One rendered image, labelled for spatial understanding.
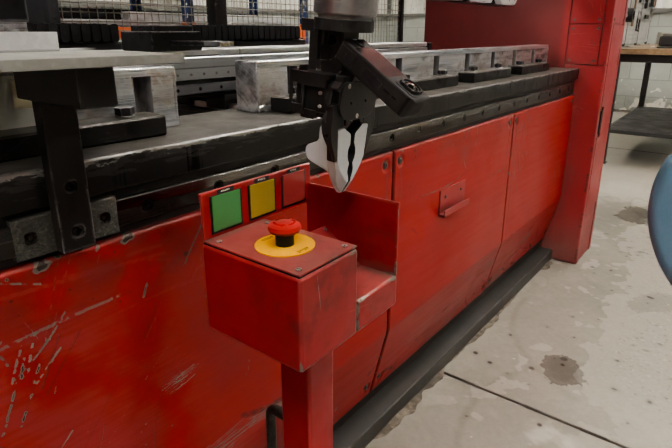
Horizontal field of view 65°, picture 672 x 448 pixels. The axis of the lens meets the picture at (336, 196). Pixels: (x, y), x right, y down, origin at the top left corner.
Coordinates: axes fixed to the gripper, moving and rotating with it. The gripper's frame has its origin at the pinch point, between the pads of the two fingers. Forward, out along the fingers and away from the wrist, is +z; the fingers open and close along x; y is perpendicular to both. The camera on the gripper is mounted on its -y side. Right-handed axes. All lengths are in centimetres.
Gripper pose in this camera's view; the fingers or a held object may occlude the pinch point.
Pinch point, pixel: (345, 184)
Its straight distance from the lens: 67.5
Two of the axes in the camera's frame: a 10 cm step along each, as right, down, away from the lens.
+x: -6.1, 2.4, -7.5
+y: -7.9, -2.7, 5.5
